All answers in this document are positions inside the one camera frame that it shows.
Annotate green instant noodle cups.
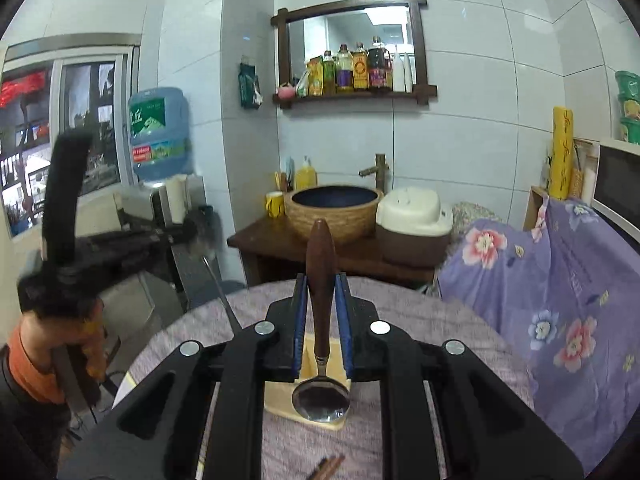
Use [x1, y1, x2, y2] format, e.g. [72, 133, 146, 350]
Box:
[615, 70, 640, 144]

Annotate woven basket sink bowl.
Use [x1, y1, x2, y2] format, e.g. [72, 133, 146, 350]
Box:
[284, 184, 384, 245]

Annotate dark wooden counter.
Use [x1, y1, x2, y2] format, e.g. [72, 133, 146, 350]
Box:
[227, 218, 435, 288]

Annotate beige plastic utensil holder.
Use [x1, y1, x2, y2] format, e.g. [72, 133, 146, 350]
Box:
[264, 334, 350, 431]

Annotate blue water jug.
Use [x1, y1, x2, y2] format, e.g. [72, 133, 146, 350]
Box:
[128, 87, 193, 182]

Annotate yellow soap bottle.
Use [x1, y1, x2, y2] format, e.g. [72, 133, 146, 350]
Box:
[294, 156, 318, 191]

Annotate white brown rice cooker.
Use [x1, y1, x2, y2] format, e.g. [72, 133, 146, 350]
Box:
[375, 186, 454, 269]

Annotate steel spoon patterned handle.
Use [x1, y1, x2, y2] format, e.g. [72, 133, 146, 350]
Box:
[202, 256, 243, 335]

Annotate purple striped tablecloth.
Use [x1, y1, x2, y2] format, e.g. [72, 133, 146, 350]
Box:
[112, 275, 536, 480]

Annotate dark soy sauce bottle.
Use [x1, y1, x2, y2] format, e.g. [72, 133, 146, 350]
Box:
[367, 36, 393, 92]

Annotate person's hand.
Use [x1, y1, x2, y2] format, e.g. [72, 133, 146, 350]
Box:
[8, 299, 106, 405]

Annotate water dispenser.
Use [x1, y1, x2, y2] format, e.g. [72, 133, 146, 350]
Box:
[116, 174, 217, 311]

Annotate bronze faucet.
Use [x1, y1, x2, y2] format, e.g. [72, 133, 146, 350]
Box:
[358, 153, 390, 192]

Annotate wooden framed mirror shelf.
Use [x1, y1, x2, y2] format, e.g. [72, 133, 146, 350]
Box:
[271, 0, 438, 110]

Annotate purple floral cloth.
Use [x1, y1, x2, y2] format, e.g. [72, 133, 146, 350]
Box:
[437, 198, 639, 472]

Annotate wooden handled steel spoon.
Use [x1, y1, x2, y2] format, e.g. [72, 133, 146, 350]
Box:
[296, 220, 337, 396]

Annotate brown wooden chopstick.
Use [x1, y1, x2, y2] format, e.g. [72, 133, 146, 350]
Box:
[307, 454, 345, 480]

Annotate yellow roll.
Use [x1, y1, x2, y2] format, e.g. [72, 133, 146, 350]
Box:
[548, 106, 574, 200]

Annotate white microwave oven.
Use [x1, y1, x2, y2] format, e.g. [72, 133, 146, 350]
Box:
[591, 139, 640, 242]

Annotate yellow mug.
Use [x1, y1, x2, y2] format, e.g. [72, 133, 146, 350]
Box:
[265, 191, 285, 219]

